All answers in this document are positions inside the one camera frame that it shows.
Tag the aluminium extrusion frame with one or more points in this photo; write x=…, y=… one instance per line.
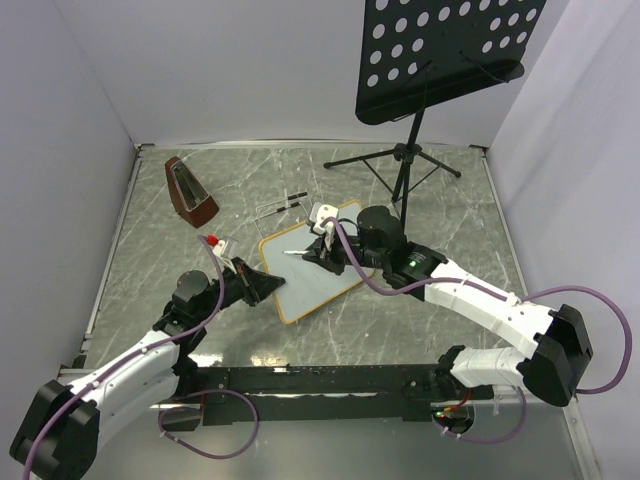
x=67, y=199

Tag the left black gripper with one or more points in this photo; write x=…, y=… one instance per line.
x=254, y=285

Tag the yellow framed whiteboard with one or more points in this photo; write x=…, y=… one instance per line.
x=307, y=287

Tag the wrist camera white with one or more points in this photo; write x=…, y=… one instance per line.
x=223, y=247
x=319, y=224

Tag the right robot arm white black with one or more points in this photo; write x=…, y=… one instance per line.
x=547, y=351

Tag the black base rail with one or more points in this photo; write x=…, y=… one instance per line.
x=299, y=393

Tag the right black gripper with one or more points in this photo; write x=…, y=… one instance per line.
x=324, y=257

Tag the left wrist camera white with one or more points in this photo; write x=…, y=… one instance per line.
x=223, y=247

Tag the brown wooden metronome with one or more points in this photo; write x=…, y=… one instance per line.
x=191, y=201

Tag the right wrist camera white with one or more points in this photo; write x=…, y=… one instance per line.
x=319, y=224

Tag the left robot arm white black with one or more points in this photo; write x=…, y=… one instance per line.
x=66, y=424

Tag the black music stand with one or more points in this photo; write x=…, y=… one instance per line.
x=418, y=54

